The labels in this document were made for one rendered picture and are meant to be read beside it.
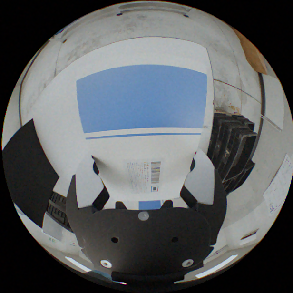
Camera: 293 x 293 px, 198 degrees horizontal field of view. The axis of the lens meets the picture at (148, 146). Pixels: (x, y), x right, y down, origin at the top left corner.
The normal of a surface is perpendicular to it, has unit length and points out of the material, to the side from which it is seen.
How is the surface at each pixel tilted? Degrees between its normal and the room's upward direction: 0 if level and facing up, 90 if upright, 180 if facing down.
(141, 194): 0
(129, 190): 0
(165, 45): 0
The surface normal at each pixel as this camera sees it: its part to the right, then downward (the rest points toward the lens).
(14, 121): 0.99, -0.12
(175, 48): 0.04, 0.53
